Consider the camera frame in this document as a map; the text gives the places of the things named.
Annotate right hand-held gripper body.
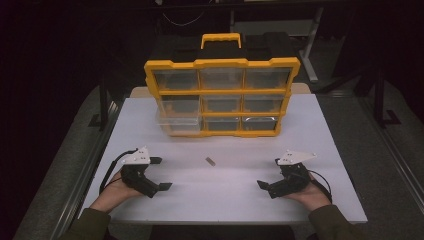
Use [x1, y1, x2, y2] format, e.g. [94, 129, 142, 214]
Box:
[266, 149, 318, 200]

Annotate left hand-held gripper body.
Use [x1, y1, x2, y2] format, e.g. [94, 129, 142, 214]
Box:
[120, 145, 160, 199]

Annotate pulled-out clear plastic drawer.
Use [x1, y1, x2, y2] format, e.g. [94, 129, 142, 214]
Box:
[155, 108, 205, 136]

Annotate person's left hand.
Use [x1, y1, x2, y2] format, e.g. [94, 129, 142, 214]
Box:
[89, 169, 144, 214]

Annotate person's right hand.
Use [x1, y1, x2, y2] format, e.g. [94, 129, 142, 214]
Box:
[282, 173, 332, 213]

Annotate black metal stand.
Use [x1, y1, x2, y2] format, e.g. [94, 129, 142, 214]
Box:
[87, 75, 113, 130]
[372, 65, 403, 130]

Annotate set of clear organizer drawers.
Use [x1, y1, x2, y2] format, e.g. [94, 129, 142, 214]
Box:
[152, 68, 293, 132]

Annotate yellow black drawer organizer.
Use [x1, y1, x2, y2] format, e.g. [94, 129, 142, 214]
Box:
[143, 32, 302, 138]

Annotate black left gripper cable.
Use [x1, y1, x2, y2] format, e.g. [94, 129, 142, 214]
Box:
[98, 148, 139, 195]

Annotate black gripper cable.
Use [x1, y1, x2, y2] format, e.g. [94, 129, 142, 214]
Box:
[307, 169, 334, 204]
[98, 148, 139, 195]

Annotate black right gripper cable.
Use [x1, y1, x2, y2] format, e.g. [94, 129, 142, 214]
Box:
[307, 169, 334, 204]

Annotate metal floor rail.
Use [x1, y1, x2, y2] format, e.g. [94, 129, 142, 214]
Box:
[49, 99, 125, 240]
[358, 95, 424, 216]

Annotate thin hanging black cable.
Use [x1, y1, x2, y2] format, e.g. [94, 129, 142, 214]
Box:
[162, 9, 206, 28]

